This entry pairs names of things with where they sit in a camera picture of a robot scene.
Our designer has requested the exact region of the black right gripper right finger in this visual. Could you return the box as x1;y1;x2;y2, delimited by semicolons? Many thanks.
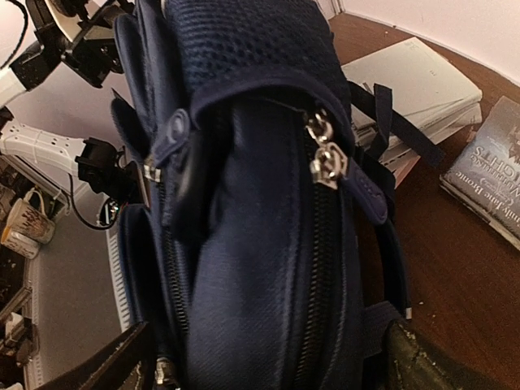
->
384;321;486;389

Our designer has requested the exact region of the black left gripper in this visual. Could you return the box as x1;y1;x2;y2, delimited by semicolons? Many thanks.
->
61;18;124;88

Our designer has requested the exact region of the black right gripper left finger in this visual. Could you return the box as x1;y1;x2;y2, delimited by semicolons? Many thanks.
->
40;322;156;389

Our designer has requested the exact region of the navy blue student backpack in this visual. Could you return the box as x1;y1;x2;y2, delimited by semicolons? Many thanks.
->
111;1;442;389

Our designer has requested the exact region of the dark blue novel book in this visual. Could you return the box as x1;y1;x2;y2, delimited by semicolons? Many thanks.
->
440;96;519;248

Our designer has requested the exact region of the grey cover thick book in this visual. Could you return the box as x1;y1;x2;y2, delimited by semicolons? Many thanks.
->
340;37;484;188

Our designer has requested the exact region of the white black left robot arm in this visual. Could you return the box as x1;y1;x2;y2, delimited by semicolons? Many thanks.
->
1;1;140;231

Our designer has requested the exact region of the patterned ceramic mug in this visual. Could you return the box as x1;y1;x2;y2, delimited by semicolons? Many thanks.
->
1;188;55;260

